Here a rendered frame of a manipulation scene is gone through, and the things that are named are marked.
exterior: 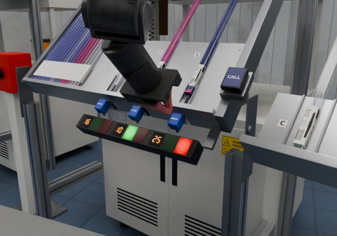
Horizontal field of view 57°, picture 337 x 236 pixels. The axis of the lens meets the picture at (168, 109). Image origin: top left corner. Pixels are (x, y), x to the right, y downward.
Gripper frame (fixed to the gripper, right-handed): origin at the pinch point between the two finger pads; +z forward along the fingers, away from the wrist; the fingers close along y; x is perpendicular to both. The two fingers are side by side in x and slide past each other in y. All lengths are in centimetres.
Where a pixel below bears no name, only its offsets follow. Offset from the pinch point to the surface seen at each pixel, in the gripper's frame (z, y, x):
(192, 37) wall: 204, 177, -216
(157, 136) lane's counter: 4.9, 3.1, 4.1
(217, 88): 4.1, -5.9, -9.3
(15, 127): 31, 95, 6
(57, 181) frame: 39, 62, 19
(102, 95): 2.4, 22.3, -1.8
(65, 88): 2.0, 36.7, -1.6
